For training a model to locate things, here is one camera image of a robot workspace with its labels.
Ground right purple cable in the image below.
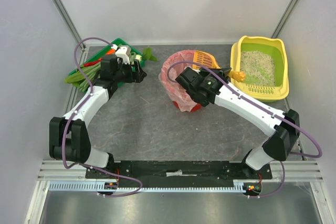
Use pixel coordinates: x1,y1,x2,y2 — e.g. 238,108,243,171
167,60,323,199

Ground orange litter scoop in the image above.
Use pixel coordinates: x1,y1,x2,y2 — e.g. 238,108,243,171
193,50,246,82

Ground slotted cable duct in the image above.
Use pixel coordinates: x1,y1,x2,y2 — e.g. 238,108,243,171
49,181,260,194

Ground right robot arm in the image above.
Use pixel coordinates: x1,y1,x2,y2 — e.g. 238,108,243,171
175,67,300,177

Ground green long beans bundle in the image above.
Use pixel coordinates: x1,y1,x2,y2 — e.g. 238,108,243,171
79,63,101,92

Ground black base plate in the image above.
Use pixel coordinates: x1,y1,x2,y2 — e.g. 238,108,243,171
85,159,274,184

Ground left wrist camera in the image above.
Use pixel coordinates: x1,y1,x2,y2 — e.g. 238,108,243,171
114,46,131,65

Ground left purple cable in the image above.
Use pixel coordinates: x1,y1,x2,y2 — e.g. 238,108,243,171
62,37,143,198

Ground green plastic tray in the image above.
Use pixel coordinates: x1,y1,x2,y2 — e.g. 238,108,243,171
69,38,145,75

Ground orange carrot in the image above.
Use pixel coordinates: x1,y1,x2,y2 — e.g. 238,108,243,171
106,48,116,55

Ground cat litter granules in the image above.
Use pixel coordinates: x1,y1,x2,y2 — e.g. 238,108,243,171
240,51,275,87

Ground green leafy vegetable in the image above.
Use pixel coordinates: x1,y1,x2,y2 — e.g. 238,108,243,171
64,70,85,87

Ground red mesh waste basket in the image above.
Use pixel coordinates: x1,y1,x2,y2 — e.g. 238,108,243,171
173,98,202,112

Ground purple cable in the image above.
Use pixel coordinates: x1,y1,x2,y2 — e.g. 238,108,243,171
62,37,143,198
167,60,323,199

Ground red chili pepper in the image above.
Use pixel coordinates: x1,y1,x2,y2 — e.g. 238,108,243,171
81,58,101,68

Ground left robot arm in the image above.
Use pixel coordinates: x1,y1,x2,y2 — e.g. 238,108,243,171
49,55,146,172

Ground white radish with leaves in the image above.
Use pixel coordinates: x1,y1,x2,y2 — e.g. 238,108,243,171
135,47,158,62

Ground yellow green litter box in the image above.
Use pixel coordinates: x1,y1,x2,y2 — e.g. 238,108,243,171
230,36,289,102

